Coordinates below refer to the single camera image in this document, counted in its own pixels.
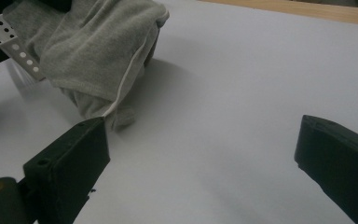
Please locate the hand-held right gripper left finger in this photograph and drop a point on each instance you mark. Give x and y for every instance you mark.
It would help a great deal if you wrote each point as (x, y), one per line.
(68, 168)

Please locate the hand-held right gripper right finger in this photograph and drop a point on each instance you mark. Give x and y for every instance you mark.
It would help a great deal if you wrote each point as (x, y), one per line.
(338, 161)

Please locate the grey cloth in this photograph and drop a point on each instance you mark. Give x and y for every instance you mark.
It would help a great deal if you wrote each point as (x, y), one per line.
(90, 53)

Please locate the wooden table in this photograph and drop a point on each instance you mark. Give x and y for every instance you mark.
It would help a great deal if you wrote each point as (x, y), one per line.
(307, 11)

